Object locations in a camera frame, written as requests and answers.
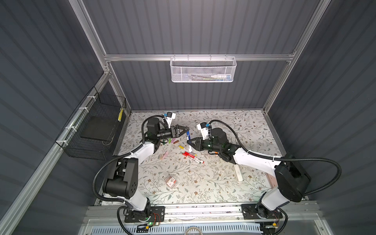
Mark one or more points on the pink pencil case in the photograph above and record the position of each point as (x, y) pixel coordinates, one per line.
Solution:
(272, 180)

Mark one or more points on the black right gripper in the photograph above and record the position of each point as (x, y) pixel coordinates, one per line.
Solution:
(202, 141)

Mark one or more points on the metal base rail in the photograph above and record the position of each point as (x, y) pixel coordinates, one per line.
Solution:
(174, 213)

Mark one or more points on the white eraser case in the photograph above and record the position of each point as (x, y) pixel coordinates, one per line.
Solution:
(238, 173)

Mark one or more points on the small red white box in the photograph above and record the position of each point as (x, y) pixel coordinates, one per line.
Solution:
(171, 181)

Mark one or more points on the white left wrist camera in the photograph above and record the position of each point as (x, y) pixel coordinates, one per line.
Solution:
(169, 117)

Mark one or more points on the white wire mesh basket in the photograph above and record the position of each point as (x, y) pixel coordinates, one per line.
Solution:
(202, 69)

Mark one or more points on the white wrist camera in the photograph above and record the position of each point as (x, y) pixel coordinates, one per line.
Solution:
(169, 117)
(204, 129)

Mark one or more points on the blue capped marker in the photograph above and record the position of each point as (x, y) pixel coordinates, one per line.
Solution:
(188, 138)

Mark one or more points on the black wire side basket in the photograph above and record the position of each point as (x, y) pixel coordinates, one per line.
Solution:
(96, 128)

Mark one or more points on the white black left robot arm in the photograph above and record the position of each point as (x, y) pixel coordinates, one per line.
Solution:
(121, 178)

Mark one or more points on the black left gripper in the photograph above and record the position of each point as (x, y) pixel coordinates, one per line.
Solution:
(175, 133)

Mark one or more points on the red capped marker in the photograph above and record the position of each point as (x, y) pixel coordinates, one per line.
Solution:
(188, 154)
(190, 158)

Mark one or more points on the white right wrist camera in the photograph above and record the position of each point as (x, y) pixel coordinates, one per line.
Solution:
(204, 129)

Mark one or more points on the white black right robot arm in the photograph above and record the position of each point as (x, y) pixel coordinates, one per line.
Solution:
(290, 177)

